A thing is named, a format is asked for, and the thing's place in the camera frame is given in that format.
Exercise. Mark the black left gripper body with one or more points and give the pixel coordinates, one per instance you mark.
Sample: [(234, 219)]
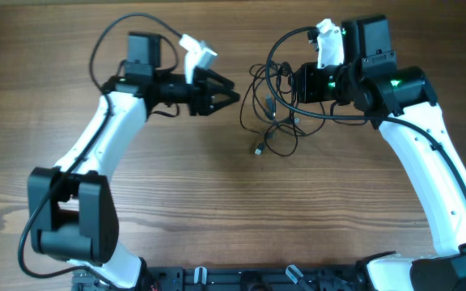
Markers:
[(196, 100)]

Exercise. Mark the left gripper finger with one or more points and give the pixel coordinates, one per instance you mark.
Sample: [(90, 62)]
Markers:
[(215, 80), (221, 100)]

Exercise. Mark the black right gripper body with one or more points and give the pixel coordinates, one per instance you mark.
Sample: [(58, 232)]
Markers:
[(303, 83)]

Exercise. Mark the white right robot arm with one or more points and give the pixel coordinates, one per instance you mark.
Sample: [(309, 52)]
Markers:
[(357, 65)]

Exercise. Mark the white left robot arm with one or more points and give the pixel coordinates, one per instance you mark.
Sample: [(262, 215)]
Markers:
[(72, 214)]

